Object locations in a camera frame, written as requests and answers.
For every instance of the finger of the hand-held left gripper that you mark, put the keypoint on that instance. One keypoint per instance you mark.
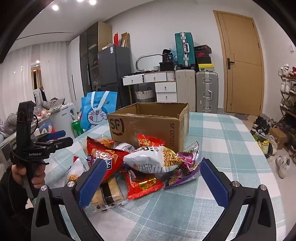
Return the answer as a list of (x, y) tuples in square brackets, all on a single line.
[(56, 134), (62, 142)]

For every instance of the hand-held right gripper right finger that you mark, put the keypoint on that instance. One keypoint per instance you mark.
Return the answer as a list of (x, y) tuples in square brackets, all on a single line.
[(215, 185)]

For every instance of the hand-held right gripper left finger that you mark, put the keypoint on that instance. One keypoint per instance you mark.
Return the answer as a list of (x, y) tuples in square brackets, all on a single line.
[(92, 183)]

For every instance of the clear cracker packet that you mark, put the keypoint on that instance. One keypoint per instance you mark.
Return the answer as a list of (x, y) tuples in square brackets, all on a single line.
[(111, 192)]

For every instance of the red chip bag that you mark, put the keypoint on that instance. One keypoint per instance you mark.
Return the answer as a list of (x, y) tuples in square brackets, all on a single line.
[(108, 157)]

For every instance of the grey printed snack packet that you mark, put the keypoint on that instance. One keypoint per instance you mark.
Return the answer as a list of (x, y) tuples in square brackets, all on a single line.
[(124, 147)]

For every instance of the red cookie packet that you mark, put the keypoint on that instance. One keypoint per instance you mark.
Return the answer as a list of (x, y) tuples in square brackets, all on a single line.
[(143, 185)]

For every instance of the white noodle snack bag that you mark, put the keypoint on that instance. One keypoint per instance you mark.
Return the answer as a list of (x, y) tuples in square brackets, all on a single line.
[(150, 160)]

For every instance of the small red snack packet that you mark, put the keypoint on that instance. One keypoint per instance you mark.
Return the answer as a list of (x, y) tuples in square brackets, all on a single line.
[(149, 140)]

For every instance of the person's left forearm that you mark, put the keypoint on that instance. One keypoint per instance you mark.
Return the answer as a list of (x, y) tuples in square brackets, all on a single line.
[(11, 208)]

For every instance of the person's left hand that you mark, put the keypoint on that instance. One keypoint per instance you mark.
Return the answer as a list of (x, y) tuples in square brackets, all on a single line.
[(38, 178)]

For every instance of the white electric appliance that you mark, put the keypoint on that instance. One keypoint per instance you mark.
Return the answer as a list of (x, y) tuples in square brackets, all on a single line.
[(60, 120)]

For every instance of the green drink can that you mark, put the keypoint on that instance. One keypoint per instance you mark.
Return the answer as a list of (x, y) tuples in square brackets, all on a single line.
[(77, 129)]

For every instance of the grey clothes pile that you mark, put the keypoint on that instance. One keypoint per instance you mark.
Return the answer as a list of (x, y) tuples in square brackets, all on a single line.
[(50, 104)]

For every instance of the blue cartoon tote bag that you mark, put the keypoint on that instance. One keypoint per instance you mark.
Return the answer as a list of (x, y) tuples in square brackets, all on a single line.
[(97, 113)]

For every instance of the plaid tablecloth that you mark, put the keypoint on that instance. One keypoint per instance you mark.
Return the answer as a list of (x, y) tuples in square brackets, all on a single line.
[(208, 139)]

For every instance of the yellow plastic bag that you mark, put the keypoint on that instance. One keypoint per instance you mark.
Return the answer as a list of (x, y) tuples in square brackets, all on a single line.
[(264, 146)]

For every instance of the white sheer curtain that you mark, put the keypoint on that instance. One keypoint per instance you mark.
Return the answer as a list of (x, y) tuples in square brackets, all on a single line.
[(53, 69)]

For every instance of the white wardrobe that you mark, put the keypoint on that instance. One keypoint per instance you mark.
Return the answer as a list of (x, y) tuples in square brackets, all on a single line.
[(75, 69)]

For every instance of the white sneaker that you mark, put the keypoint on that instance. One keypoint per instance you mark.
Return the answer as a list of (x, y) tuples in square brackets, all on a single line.
[(285, 169), (281, 159)]

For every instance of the grey door mat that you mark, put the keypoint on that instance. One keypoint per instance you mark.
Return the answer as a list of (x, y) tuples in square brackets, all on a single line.
[(241, 116)]

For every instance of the pile of shoes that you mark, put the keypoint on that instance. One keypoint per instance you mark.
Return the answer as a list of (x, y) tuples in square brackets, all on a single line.
[(261, 126)]

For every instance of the small brown cardboard box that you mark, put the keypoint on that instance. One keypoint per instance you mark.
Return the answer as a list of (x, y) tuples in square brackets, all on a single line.
[(278, 136)]

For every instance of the dark glass cabinet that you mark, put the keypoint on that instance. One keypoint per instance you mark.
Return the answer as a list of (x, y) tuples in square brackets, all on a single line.
[(89, 58)]

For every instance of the dark grey refrigerator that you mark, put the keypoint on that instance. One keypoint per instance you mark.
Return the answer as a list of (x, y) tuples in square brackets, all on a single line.
[(113, 67)]

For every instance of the woven laundry basket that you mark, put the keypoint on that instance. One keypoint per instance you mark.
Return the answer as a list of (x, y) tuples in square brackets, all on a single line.
[(144, 96)]

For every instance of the silver suitcase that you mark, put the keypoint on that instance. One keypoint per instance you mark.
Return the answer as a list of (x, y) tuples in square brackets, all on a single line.
[(207, 90)]

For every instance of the beige suitcase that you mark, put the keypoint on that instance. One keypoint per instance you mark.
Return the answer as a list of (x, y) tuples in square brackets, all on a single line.
[(185, 90)]

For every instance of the flat cardboard box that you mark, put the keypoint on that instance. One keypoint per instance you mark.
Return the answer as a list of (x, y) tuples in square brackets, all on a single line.
[(107, 46)]

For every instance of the wooden shoe rack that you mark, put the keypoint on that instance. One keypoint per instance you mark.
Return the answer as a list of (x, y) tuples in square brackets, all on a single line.
[(289, 111)]

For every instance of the white drawer desk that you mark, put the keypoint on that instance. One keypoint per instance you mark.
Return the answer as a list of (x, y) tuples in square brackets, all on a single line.
[(165, 88)]

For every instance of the red paper box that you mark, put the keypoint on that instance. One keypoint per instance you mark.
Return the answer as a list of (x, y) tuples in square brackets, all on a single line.
[(116, 39)]

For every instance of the brown cardboard piece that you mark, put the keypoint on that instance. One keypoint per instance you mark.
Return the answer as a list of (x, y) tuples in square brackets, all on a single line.
[(124, 40)]

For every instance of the arched mirror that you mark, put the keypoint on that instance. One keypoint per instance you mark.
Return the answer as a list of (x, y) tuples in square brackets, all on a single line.
[(148, 62)]

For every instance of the yellow black shoe box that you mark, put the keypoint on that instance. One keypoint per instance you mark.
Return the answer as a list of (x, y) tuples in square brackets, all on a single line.
[(205, 67)]

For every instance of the wooden door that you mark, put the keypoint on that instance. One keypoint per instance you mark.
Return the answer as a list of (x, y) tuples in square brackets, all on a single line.
[(242, 69)]

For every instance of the black storage box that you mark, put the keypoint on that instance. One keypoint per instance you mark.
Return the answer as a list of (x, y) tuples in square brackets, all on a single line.
[(167, 66)]

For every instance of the red black shoe box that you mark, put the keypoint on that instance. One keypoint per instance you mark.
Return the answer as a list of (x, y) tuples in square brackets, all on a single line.
[(202, 55)]

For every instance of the black printed carton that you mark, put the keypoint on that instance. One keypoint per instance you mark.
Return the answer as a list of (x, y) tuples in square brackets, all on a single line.
[(167, 55)]

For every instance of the blue plastic bag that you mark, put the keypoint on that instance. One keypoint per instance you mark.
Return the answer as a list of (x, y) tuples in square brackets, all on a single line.
[(174, 54)]

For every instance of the teal suitcase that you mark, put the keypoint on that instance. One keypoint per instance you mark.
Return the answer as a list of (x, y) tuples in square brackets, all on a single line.
[(185, 49)]

